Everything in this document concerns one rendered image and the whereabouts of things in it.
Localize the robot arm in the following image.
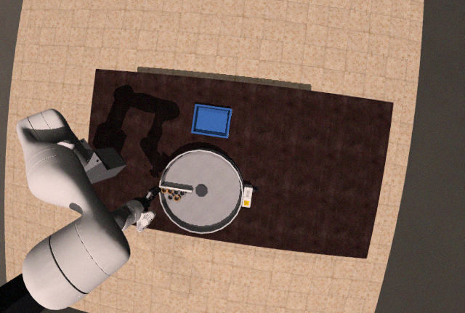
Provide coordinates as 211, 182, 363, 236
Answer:
16, 109, 155, 310

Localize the blue open crate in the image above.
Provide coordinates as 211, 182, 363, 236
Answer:
192, 105, 233, 138

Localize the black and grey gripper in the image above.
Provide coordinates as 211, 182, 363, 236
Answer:
132, 186, 162, 211

